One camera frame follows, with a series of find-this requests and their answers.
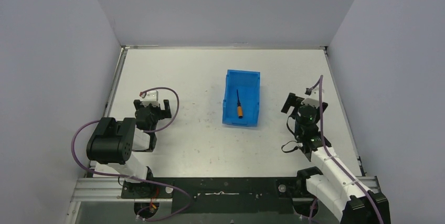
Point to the blue plastic bin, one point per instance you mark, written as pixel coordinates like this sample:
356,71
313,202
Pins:
248,84

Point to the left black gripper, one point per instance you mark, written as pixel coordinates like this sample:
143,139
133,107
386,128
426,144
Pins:
161,112

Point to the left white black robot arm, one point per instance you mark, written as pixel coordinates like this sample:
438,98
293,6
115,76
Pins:
113,143

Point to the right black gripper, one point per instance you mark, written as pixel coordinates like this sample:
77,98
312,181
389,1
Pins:
297,102

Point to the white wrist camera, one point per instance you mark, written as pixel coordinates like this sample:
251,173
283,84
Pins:
312,98
149,98

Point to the aluminium front rail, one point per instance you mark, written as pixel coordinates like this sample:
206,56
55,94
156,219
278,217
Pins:
107,189

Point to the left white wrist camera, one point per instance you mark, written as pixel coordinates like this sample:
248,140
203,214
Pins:
149,98

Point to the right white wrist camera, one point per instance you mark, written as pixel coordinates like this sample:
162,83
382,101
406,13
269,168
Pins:
312,98

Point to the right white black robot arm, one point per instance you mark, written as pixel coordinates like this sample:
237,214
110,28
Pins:
329,180

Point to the orange handled screwdriver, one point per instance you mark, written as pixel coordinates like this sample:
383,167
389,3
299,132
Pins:
239,107

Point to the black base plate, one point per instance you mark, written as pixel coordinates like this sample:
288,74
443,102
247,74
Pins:
277,195

